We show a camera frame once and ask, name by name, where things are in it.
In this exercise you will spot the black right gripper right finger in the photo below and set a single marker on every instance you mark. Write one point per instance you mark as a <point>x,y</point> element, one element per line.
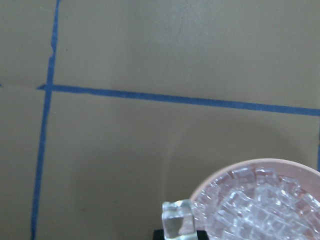
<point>202,235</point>

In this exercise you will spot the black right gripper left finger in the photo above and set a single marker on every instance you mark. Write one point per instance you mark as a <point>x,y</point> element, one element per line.
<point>158,234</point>

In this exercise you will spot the clear ice cube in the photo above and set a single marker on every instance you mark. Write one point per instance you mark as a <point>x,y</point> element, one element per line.
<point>178,220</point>

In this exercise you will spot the pile of clear ice cubes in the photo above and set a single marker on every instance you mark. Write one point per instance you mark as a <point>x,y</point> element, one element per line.
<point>262,207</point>

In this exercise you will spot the pink bowl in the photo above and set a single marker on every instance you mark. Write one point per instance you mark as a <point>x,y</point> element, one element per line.
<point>307,172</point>

